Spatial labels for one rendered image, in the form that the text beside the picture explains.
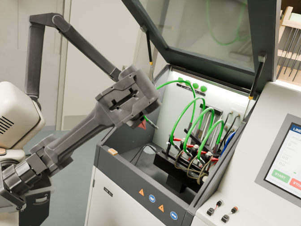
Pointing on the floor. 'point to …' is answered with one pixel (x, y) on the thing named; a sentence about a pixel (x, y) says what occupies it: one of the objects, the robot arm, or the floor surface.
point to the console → (268, 90)
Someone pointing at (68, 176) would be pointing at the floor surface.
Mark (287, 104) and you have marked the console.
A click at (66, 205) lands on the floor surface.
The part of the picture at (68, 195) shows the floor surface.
